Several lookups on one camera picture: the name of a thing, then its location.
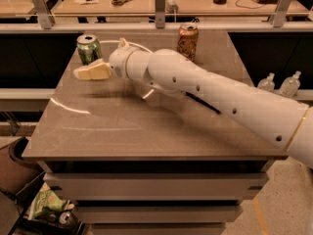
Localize grey drawer cabinet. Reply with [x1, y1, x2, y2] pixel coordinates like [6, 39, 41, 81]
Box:
[22, 29, 290, 235]

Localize scissors on back desk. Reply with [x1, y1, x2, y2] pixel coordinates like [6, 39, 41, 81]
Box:
[112, 0, 133, 6]

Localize left metal bracket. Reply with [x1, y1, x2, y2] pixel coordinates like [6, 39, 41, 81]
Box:
[31, 0, 55, 29]

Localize clear sanitizer bottle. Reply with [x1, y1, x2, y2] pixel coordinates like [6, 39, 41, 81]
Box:
[257, 72, 275, 92]
[279, 70, 301, 98]

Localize right metal bracket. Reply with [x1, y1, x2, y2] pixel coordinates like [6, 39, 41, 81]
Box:
[269, 0, 292, 27]

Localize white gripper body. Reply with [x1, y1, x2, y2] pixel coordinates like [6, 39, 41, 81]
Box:
[109, 46, 139, 80]

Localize crushed can in bin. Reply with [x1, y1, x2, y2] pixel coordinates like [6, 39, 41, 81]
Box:
[59, 211, 77, 227]

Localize middle metal bracket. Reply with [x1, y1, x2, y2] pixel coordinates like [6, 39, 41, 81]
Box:
[155, 0, 165, 28]

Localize orange soda can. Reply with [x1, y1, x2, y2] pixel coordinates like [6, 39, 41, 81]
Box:
[177, 23, 199, 61]

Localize green snack bag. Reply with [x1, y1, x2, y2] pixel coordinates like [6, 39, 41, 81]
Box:
[28, 183, 74, 220]

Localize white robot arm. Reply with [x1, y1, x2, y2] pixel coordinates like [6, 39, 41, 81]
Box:
[74, 35, 313, 167]

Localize metal bracket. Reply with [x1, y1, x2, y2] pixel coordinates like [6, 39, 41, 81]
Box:
[269, 0, 292, 27]
[31, 0, 55, 29]
[155, 0, 165, 28]

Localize black candy bar wrapper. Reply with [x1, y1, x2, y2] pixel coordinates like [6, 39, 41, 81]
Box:
[185, 92, 221, 115]

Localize green soda can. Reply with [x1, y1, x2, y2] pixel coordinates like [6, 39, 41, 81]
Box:
[76, 34, 102, 65]

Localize brown trash bin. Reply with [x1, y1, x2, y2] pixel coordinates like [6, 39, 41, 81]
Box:
[0, 137, 42, 198]

